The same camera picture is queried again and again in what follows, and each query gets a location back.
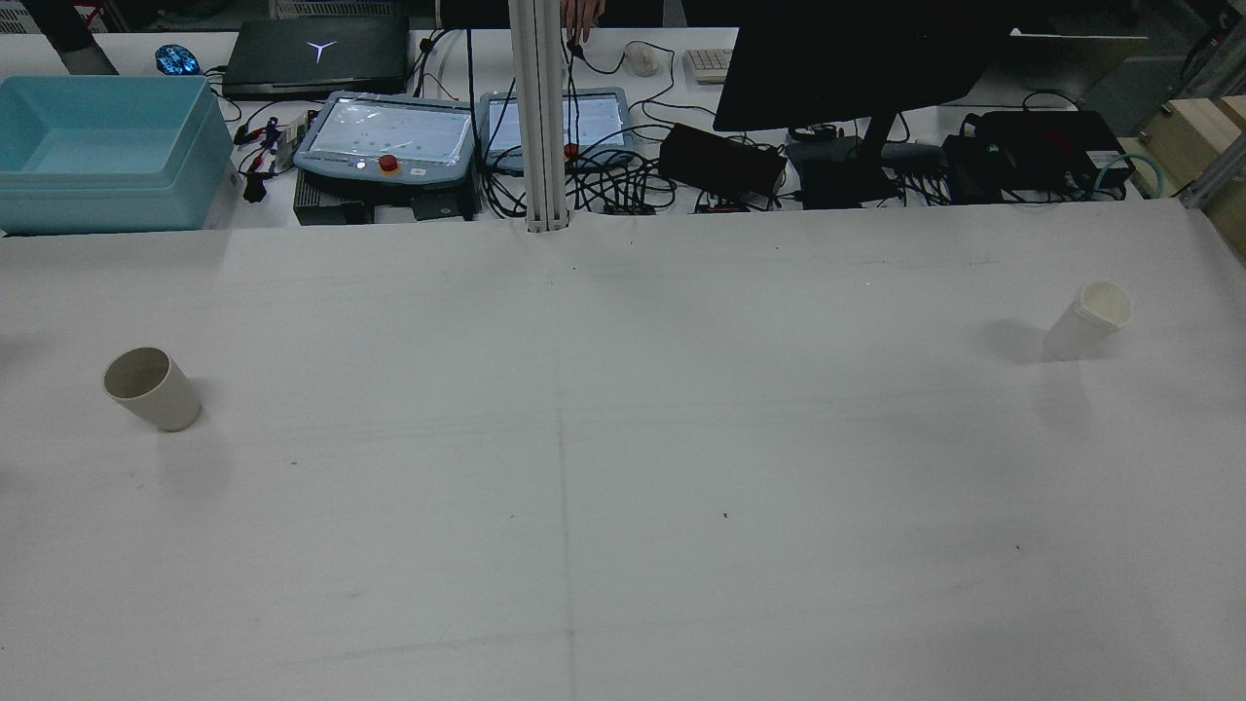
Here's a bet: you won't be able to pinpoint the white textured paper cup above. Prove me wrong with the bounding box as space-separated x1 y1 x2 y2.
1042 280 1134 362

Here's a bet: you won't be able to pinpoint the beige thick-walled cup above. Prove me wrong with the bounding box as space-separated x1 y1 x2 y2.
102 347 202 433

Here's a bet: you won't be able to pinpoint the black power supply box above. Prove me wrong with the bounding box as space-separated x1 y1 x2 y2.
659 124 788 201

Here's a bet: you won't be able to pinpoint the grey-blue robot teach pendant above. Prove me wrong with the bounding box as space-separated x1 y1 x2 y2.
293 91 477 190
477 89 634 176

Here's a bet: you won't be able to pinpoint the beige keyboard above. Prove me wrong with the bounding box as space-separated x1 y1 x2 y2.
683 49 734 85

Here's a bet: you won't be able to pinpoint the black controller box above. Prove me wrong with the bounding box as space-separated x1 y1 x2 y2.
293 180 483 226

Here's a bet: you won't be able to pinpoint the person in patterned sweater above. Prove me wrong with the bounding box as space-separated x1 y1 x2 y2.
563 0 606 44

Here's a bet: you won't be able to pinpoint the black computer monitor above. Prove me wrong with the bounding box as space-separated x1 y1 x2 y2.
681 0 1013 210

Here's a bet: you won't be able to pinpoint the red black clip leads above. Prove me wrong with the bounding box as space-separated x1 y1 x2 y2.
234 115 293 203

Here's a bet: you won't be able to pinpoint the black laptop with logo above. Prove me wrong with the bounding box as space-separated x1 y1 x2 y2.
222 17 411 99

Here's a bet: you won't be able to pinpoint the black electronics box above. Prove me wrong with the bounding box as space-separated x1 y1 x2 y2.
942 110 1136 203

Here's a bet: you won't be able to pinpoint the light blue plastic bin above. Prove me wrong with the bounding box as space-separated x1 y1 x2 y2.
0 75 236 236

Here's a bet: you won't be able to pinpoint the wooden box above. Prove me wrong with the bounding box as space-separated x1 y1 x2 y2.
1139 95 1246 196

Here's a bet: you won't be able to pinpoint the black cable bundle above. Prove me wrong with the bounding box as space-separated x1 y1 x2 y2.
482 122 668 220

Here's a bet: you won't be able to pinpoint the aluminium profile post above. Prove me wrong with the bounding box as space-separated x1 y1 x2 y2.
508 0 569 233

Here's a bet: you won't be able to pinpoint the teal cable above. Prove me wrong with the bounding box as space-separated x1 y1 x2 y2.
1095 153 1169 199

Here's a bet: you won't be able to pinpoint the aluminium frame profile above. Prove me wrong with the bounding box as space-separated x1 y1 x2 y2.
1180 146 1246 210

